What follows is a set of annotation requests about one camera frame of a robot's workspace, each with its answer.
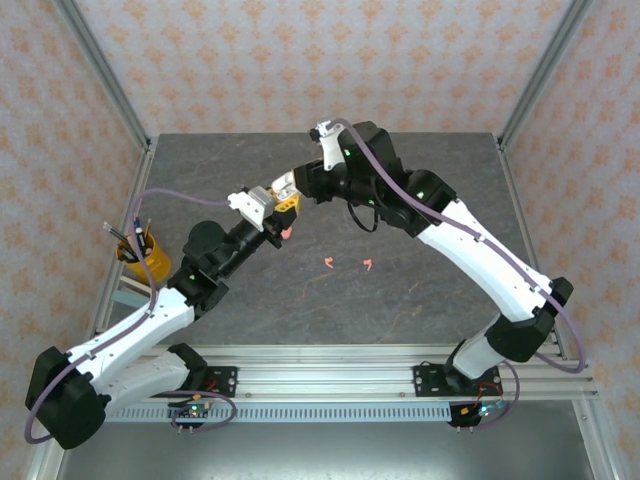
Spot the white earbud charging case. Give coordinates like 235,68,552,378
272,172,299,201

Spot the yellow pen holder cup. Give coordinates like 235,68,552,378
116,230,172,282

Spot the wooden block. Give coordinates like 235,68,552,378
119,277,151,297

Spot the silver metallic pen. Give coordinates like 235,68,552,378
102,221,132,251

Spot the aluminium mounting beam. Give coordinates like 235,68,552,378
52,343,600,402

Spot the grey metal sheet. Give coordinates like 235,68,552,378
52,422,604,480

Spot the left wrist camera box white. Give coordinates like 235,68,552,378
227,185,279,232

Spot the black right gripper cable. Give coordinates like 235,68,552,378
348,199,382,234

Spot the aluminium table side rail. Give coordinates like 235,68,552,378
494,134,574,361
77,139,159,364

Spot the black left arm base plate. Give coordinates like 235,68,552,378
164,365,239,399

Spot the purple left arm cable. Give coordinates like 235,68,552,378
24,187,239,446

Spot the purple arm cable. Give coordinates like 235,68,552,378
24,187,239,446
327,117,590,431

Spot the aluminium frame post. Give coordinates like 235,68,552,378
497,0,599,151
52,0,153,151

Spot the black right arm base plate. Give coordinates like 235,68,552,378
412,364,502,399

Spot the grey slotted cable duct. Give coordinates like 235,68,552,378
102,404,454,424

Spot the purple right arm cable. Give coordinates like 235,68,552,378
327,117,590,431

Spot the aluminium lower frame rail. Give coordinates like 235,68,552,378
572,399,624,480
24,443,67,480

